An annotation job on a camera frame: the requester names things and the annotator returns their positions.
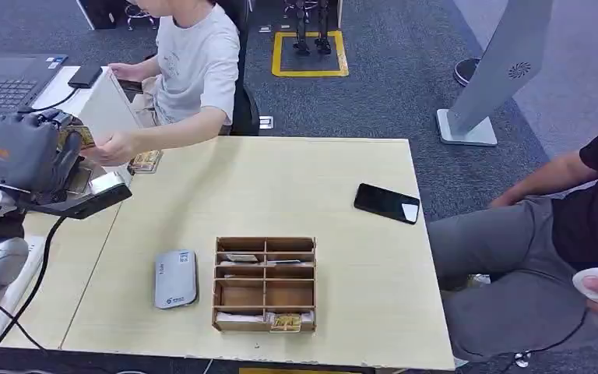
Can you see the person's left hand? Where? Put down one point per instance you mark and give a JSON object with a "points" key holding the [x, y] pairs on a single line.
{"points": [[113, 148]]}

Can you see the seated person's right hand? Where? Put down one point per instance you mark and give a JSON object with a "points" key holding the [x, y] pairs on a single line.
{"points": [[503, 199]]}

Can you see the person's right hand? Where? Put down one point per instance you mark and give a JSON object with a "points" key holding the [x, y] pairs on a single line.
{"points": [[119, 70]]}

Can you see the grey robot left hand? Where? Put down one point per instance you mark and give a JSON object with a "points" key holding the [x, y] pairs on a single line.
{"points": [[18, 149]]}

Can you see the printed playing card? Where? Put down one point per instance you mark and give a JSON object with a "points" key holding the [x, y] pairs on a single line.
{"points": [[83, 135]]}

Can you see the black power adapter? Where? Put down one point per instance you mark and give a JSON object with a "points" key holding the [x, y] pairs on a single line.
{"points": [[85, 76]]}

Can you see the white cabinet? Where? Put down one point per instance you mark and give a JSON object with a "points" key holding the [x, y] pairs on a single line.
{"points": [[105, 111]]}

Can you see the chrome chair base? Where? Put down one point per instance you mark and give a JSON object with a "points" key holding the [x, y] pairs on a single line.
{"points": [[139, 15]]}

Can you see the black cabinet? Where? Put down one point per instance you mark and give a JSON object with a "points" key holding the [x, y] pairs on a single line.
{"points": [[102, 13]]}

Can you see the person beside the desk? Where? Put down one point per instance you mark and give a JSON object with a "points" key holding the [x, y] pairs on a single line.
{"points": [[515, 268]]}

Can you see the dark laptop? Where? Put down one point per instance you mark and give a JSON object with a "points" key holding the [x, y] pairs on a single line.
{"points": [[7, 77]]}

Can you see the person at laptop desk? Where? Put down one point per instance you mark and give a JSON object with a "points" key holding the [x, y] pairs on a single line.
{"points": [[196, 67]]}

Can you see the black smartphone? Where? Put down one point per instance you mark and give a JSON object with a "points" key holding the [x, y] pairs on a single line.
{"points": [[386, 203]]}

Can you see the black office chair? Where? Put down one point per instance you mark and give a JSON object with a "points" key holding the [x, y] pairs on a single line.
{"points": [[245, 111]]}

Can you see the grey slanted floor stand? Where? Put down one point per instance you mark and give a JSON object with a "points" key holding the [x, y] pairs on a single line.
{"points": [[500, 67]]}

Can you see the black round floor object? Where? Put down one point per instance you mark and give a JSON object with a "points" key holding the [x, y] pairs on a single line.
{"points": [[465, 71]]}

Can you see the white floor marker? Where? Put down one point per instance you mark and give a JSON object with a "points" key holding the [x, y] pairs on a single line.
{"points": [[266, 122]]}

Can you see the pale card in box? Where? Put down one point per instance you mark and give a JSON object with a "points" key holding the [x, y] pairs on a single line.
{"points": [[241, 257]]}

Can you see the black robot legs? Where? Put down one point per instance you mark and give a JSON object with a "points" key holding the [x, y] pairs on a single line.
{"points": [[310, 26]]}

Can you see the wooden card box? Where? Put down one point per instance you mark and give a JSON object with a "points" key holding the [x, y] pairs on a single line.
{"points": [[264, 286]]}

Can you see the dark card in box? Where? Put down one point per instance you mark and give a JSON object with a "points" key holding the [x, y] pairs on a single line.
{"points": [[284, 262]]}

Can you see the white card in box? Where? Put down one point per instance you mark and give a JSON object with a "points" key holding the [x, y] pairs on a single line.
{"points": [[239, 317]]}

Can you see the gold printed card in box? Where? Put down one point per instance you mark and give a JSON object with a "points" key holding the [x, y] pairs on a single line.
{"points": [[286, 323]]}

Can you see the pale wrist camera, black bracket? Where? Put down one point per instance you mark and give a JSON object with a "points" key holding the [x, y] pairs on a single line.
{"points": [[105, 187]]}

